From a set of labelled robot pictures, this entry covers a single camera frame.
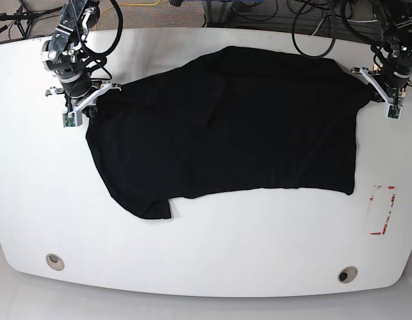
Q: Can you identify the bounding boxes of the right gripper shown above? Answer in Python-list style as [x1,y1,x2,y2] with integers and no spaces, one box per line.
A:
[45,78,122,127]

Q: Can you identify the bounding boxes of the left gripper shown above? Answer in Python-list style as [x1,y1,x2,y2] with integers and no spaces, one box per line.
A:
[351,66,412,118]

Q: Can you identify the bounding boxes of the black T-shirt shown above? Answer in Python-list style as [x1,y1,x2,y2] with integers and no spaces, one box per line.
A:
[86,47,374,219]

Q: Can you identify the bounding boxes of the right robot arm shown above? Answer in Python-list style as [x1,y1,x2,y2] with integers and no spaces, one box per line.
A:
[41,1,123,127]

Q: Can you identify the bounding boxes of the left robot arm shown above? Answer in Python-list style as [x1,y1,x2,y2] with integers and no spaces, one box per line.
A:
[340,1,412,120]

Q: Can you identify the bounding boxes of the red tape rectangle marking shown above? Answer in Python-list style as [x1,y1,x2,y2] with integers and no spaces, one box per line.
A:
[366,185,397,235]

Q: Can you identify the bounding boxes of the black tripod stand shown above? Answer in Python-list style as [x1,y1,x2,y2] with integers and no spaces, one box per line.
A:
[0,1,62,40]

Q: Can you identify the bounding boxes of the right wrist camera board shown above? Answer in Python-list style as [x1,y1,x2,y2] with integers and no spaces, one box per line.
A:
[62,112,77,127]

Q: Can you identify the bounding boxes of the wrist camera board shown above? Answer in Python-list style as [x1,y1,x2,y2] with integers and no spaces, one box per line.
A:
[62,112,77,127]
[386,104,403,120]

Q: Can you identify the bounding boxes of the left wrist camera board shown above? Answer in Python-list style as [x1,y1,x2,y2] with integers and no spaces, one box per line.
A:
[386,104,403,120]

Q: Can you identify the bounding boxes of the yellow cable on floor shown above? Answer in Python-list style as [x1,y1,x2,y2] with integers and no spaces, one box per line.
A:
[94,1,162,31]

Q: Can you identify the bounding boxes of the left table cable grommet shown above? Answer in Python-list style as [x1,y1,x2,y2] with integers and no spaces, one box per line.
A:
[45,254,65,271]

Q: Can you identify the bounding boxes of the table cable grommet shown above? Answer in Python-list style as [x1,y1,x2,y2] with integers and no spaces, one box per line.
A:
[337,266,359,283]
[45,254,65,271]

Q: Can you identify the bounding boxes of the right table cable grommet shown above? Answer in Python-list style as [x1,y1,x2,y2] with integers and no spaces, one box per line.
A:
[337,266,359,283]

